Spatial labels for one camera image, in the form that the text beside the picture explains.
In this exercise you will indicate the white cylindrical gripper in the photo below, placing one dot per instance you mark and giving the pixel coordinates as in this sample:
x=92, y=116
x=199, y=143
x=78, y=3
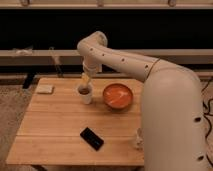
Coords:
x=90, y=70

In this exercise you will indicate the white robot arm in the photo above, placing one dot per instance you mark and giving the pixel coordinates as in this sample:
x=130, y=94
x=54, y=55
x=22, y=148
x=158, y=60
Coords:
x=172, y=117

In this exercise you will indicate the white cup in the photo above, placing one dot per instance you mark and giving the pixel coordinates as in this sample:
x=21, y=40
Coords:
x=85, y=92

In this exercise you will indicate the orange bowl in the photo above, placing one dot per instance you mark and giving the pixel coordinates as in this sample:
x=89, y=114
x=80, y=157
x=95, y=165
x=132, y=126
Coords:
x=117, y=96

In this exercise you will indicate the white square sponge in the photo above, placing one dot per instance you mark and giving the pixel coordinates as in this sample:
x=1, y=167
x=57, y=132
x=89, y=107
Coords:
x=44, y=89

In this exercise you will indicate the wooden table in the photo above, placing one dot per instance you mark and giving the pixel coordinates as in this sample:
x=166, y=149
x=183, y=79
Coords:
x=50, y=130

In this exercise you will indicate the black phone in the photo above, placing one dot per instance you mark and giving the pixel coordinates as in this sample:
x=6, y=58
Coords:
x=92, y=139

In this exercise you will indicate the clear plastic bottle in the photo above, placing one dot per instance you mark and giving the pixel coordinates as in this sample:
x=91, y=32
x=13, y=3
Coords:
x=138, y=139

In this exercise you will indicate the grey horizontal rail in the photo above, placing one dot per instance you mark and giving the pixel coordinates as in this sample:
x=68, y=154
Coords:
x=72, y=57

